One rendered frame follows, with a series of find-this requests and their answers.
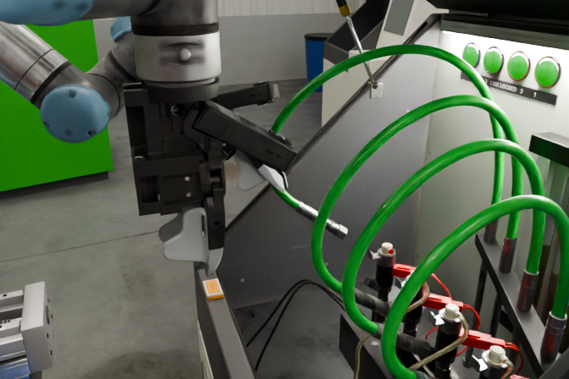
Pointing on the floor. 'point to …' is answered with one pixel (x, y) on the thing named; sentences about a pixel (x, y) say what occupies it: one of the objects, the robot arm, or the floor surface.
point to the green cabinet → (42, 147)
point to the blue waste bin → (315, 55)
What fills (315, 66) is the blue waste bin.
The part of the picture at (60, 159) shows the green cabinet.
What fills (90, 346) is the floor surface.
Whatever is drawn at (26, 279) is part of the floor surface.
